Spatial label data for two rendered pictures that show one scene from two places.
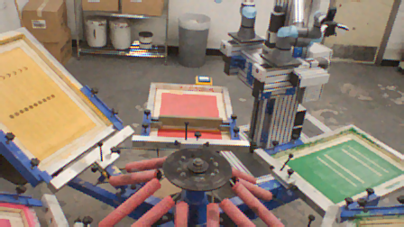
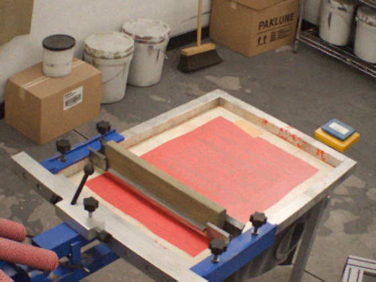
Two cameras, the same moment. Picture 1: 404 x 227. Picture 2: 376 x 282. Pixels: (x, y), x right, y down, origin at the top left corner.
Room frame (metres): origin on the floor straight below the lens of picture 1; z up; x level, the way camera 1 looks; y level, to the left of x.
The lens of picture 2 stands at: (1.17, -0.99, 2.11)
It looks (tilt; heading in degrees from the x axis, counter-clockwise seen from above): 31 degrees down; 42
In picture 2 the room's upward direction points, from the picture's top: 8 degrees clockwise
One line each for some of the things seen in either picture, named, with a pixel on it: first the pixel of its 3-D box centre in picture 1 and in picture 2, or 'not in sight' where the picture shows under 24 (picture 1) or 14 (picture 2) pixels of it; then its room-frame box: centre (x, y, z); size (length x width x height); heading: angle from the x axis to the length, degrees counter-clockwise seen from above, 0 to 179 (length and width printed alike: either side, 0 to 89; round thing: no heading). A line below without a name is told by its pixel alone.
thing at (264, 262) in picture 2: not in sight; (259, 243); (2.56, -0.09, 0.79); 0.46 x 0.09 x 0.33; 5
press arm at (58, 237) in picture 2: not in sight; (64, 239); (1.93, 0.04, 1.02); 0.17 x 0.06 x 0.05; 5
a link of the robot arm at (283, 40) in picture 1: (286, 37); not in sight; (2.92, -0.54, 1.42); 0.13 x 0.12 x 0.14; 95
